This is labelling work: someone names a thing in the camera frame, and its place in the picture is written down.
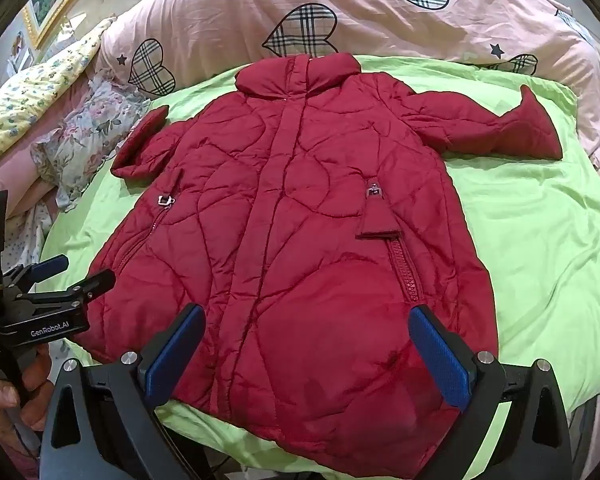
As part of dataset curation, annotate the pink heart-print duvet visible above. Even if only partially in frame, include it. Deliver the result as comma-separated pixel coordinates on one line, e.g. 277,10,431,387
92,0,600,166

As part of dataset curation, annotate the person's left hand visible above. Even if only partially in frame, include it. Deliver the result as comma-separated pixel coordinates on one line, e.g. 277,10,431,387
0,345,57,433

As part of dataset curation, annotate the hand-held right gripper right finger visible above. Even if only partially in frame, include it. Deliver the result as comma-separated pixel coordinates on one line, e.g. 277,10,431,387
407,304,574,480

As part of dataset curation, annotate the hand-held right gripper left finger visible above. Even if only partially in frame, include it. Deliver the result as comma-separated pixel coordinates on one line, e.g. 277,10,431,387
39,303,216,480

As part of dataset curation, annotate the green blanket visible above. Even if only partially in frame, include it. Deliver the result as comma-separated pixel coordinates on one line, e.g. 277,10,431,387
40,55,600,480

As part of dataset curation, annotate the floral ruffled pillow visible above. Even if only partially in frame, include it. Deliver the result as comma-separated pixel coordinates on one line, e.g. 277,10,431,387
32,72,153,212

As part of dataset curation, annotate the red quilted jacket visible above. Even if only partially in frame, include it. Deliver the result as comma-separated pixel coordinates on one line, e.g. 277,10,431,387
72,52,565,478

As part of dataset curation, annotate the white dotted cloth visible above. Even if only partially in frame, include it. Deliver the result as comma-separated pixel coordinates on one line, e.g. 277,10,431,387
2,200,58,273

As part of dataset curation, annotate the pink bed sheet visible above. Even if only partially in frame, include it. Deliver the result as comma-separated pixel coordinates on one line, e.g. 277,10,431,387
0,77,86,223

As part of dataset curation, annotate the yellow floral quilt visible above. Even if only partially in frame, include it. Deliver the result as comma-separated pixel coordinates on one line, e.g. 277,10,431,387
0,16,117,171

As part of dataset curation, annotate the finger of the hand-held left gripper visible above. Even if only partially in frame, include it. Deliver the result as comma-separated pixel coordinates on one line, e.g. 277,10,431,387
2,255,70,292
17,268,117,312

